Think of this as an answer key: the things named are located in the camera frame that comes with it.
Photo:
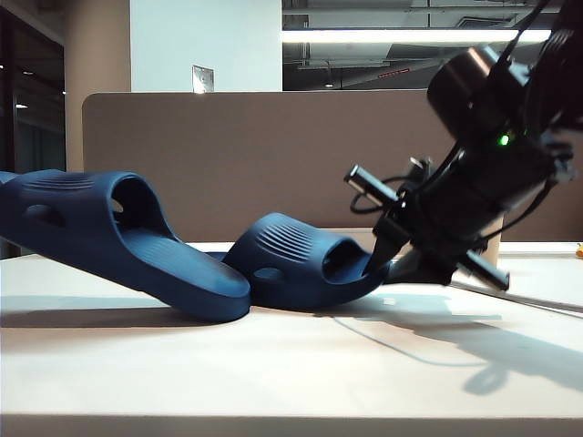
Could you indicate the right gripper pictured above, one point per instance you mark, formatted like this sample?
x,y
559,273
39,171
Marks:
x,y
442,227

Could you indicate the blue rubber slipper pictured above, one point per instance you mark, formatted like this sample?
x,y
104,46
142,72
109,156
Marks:
x,y
291,273
136,255

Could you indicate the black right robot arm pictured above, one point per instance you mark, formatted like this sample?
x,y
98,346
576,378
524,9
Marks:
x,y
464,86

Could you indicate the beige paper cup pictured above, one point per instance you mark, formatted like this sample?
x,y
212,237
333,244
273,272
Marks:
x,y
495,236

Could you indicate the red ceiling sign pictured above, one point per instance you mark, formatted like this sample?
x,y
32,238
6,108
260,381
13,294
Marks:
x,y
394,73

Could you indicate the brown desk partition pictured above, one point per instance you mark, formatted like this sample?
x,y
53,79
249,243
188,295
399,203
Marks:
x,y
228,136

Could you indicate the ceiling light strip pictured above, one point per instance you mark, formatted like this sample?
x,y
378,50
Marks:
x,y
364,36

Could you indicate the dark glass door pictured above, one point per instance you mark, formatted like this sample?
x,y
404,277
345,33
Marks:
x,y
36,114

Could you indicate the grey metal rail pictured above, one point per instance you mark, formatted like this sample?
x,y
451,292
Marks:
x,y
546,304

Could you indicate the metal wall plate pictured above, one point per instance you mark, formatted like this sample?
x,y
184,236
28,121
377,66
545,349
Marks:
x,y
202,79

